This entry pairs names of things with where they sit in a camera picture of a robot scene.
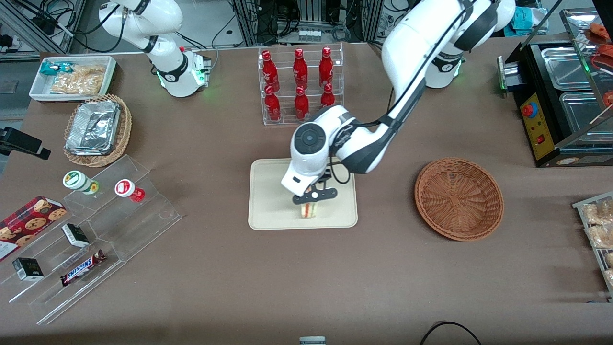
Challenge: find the black food warmer machine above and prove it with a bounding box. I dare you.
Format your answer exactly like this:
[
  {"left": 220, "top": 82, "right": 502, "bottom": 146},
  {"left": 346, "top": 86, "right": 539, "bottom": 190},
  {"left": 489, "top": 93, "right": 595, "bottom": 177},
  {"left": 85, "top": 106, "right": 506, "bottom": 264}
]
[{"left": 497, "top": 7, "right": 613, "bottom": 168}]

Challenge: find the Snickers chocolate bar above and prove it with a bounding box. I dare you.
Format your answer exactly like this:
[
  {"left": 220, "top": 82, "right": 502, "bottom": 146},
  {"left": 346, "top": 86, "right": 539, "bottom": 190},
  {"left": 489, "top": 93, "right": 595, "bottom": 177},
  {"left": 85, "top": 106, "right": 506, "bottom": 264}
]
[{"left": 59, "top": 249, "right": 107, "bottom": 288}]

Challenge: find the green labelled small cup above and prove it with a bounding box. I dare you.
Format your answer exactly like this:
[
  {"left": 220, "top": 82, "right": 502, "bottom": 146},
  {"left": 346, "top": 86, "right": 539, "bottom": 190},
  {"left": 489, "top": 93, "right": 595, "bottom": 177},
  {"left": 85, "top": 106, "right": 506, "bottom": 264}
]
[{"left": 62, "top": 170, "right": 100, "bottom": 196}]

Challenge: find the red cola bottle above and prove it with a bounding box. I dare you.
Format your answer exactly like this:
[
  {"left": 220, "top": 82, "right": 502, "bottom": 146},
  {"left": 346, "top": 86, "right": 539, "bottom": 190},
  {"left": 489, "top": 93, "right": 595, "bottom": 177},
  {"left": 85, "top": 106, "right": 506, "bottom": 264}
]
[
  {"left": 293, "top": 48, "right": 309, "bottom": 90},
  {"left": 294, "top": 86, "right": 310, "bottom": 120},
  {"left": 261, "top": 50, "right": 280, "bottom": 92},
  {"left": 320, "top": 83, "right": 336, "bottom": 110},
  {"left": 264, "top": 85, "right": 282, "bottom": 122},
  {"left": 319, "top": 46, "right": 334, "bottom": 89}
]

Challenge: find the red plaid cookie box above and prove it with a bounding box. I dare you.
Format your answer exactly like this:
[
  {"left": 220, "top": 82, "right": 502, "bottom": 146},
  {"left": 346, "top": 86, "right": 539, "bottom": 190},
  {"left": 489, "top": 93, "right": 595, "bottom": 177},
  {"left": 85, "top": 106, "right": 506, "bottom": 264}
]
[{"left": 0, "top": 195, "right": 68, "bottom": 263}]

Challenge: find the white rectangular snack bin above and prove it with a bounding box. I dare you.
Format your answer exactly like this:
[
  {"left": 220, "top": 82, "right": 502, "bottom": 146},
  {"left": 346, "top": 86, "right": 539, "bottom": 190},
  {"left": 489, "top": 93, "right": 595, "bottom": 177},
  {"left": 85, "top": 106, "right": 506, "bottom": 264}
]
[{"left": 29, "top": 55, "right": 118, "bottom": 104}]

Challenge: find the brown round wicker basket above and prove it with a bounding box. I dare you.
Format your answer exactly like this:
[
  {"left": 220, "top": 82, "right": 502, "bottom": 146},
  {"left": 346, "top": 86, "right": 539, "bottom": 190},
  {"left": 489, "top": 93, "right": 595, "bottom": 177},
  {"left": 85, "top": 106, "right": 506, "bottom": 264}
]
[{"left": 414, "top": 158, "right": 505, "bottom": 242}]

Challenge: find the red labelled small cup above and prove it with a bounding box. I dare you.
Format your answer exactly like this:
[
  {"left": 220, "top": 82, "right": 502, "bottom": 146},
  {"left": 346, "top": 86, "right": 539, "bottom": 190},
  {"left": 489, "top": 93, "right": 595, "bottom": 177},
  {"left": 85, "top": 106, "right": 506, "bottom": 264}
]
[{"left": 114, "top": 178, "right": 146, "bottom": 203}]

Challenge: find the oval wicker basket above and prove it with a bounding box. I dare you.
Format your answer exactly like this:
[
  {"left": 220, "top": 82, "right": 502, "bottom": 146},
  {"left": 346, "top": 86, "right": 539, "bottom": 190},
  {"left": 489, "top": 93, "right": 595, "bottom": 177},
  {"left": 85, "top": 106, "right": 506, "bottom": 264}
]
[{"left": 63, "top": 93, "right": 133, "bottom": 168}]

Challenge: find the teal snack packet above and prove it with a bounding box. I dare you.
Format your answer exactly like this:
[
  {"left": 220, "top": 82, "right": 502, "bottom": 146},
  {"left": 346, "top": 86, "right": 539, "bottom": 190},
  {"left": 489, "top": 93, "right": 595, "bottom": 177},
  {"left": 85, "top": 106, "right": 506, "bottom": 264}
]
[{"left": 39, "top": 61, "right": 73, "bottom": 77}]

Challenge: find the tray of packaged bread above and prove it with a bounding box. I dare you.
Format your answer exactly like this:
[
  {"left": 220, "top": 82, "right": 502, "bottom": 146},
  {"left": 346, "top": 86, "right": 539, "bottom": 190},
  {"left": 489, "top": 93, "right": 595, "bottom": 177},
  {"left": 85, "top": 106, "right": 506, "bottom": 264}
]
[{"left": 572, "top": 191, "right": 613, "bottom": 303}]

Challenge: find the black looped cable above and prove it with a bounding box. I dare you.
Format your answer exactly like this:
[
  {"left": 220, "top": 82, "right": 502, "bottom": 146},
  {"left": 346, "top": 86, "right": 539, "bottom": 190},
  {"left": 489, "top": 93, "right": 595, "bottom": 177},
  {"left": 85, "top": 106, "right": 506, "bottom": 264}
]
[{"left": 420, "top": 321, "right": 482, "bottom": 345}]

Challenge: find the small black box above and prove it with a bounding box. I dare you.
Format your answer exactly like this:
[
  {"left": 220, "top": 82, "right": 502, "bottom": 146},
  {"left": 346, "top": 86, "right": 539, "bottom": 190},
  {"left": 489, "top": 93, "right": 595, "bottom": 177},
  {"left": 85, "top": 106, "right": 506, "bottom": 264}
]
[
  {"left": 61, "top": 223, "right": 91, "bottom": 249},
  {"left": 11, "top": 257, "right": 45, "bottom": 282}
]

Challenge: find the beige plastic tray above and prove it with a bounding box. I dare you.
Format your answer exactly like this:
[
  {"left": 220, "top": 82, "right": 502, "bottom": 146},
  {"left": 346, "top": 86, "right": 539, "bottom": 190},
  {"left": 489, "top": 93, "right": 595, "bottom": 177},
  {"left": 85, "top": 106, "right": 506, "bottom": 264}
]
[{"left": 248, "top": 158, "right": 359, "bottom": 231}]

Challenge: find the clear acrylic bottle rack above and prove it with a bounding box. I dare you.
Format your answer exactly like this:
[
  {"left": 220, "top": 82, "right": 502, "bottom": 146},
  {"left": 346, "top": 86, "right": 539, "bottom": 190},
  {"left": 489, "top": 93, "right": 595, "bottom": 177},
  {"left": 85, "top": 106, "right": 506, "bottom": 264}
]
[{"left": 258, "top": 43, "right": 344, "bottom": 127}]

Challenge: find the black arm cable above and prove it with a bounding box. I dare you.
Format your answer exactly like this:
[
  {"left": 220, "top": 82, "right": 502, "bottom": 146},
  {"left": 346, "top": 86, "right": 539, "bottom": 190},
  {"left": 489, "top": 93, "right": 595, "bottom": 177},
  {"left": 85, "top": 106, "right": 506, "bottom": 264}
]
[{"left": 328, "top": 0, "right": 499, "bottom": 185}]

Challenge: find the clear bag of chips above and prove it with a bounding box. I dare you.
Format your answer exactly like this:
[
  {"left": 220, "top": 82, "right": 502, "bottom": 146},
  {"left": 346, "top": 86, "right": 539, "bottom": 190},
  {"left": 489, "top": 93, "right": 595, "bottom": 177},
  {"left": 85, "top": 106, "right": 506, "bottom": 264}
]
[{"left": 50, "top": 64, "right": 107, "bottom": 96}]

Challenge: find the teal crumpled bag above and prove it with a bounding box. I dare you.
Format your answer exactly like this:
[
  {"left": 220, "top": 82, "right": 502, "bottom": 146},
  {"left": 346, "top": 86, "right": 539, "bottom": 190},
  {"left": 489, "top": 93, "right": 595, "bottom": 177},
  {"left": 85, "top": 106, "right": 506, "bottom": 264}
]
[{"left": 509, "top": 6, "right": 549, "bottom": 37}]

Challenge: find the clear acrylic stepped stand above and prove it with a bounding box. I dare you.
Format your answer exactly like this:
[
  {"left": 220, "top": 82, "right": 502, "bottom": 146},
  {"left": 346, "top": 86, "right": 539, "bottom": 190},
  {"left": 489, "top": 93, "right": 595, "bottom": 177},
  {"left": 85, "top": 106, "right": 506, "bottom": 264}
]
[{"left": 0, "top": 154, "right": 183, "bottom": 326}]

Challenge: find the aluminium foil container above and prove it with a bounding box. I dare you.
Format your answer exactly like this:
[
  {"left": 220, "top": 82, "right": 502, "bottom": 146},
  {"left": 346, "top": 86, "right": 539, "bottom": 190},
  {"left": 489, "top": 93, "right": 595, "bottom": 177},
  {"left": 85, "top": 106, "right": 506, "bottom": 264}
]
[{"left": 64, "top": 99, "right": 121, "bottom": 157}]

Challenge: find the stainless steel pan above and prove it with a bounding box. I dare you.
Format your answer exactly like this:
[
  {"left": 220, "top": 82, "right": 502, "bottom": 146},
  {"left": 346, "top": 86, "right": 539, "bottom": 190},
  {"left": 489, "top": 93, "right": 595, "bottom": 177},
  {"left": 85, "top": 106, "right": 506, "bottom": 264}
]
[
  {"left": 541, "top": 46, "right": 594, "bottom": 92},
  {"left": 559, "top": 91, "right": 613, "bottom": 136}
]

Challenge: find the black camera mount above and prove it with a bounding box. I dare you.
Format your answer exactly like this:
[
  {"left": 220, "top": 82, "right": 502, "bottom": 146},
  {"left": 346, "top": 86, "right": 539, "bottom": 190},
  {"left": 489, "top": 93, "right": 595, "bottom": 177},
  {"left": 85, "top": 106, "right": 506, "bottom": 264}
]
[{"left": 0, "top": 126, "right": 52, "bottom": 161}]

